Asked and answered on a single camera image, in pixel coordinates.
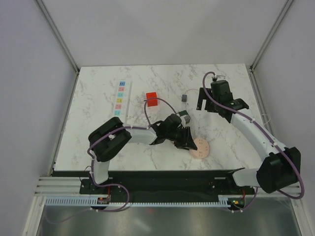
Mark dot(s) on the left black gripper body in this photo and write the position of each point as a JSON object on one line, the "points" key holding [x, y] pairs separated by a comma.
{"points": [[171, 135]]}

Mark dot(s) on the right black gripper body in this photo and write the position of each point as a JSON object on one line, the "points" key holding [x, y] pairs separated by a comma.
{"points": [[215, 108]]}

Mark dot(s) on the dark grey usb charger plug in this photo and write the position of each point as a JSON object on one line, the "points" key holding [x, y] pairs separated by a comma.
{"points": [[184, 98]]}

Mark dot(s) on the pink round socket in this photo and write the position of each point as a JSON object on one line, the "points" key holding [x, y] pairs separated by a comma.
{"points": [[203, 149]]}

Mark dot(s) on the green patterned cube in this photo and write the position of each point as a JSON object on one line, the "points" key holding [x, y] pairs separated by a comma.
{"points": [[185, 117]]}

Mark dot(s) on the red cube socket adapter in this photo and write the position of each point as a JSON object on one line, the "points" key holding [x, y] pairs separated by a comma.
{"points": [[152, 100]]}

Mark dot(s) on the white power strip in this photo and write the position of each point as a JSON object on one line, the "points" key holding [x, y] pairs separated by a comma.
{"points": [[122, 99]]}

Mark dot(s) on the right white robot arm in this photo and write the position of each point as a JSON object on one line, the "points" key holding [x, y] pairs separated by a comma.
{"points": [[280, 165]]}

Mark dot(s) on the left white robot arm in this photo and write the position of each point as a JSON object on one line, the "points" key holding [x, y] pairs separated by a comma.
{"points": [[110, 138]]}

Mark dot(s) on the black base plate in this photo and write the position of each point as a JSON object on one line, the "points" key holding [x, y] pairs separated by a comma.
{"points": [[167, 185]]}

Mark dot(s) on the white slotted cable duct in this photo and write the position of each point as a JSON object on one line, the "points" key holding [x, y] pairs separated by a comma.
{"points": [[98, 202]]}

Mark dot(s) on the right aluminium frame post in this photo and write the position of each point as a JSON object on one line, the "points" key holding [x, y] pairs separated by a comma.
{"points": [[271, 33]]}

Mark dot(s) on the aluminium frame post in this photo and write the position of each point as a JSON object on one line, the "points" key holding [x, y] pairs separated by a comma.
{"points": [[56, 33], [271, 33]]}

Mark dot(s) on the aluminium rail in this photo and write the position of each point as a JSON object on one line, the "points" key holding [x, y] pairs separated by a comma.
{"points": [[58, 186]]}

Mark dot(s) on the left aluminium frame post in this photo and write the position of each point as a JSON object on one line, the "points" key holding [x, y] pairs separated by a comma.
{"points": [[56, 33]]}

